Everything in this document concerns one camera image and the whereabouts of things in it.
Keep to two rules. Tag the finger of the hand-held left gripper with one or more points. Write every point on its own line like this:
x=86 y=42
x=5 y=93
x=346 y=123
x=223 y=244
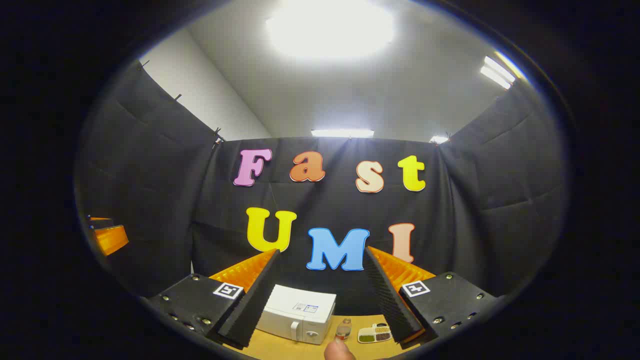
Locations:
x=111 y=240
x=100 y=220

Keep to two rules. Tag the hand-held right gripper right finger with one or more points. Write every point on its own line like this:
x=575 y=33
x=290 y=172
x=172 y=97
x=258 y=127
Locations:
x=390 y=305

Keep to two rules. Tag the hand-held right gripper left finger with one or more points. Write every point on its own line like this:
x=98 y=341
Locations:
x=252 y=310

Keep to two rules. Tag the white microwave oven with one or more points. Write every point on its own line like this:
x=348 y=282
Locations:
x=295 y=315

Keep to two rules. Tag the white divided plate with grains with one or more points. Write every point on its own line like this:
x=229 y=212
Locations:
x=372 y=335

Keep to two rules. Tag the clear glass bottle red label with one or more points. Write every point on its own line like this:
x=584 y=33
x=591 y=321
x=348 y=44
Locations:
x=343 y=330

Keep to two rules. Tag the black backdrop cloth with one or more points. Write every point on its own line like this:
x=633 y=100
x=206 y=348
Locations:
x=175 y=200

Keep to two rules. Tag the ceiling light panel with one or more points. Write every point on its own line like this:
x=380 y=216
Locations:
x=342 y=133
x=330 y=25
x=439 y=139
x=497 y=72

